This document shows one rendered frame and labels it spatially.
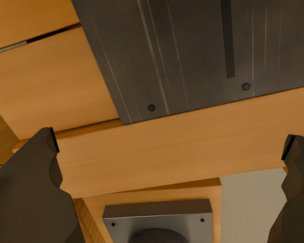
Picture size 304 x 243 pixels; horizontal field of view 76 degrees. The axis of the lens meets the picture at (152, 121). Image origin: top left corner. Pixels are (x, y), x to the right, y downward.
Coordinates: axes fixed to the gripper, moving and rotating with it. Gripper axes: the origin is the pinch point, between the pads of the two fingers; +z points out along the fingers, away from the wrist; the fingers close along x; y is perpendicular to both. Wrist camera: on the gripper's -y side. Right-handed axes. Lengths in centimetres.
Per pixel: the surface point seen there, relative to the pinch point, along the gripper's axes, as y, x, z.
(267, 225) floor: 175, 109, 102
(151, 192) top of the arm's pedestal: 30.0, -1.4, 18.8
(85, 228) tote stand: 62, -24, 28
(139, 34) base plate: -3.1, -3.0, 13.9
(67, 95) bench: 5.7, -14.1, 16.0
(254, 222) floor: 171, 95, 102
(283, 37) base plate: -3.2, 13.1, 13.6
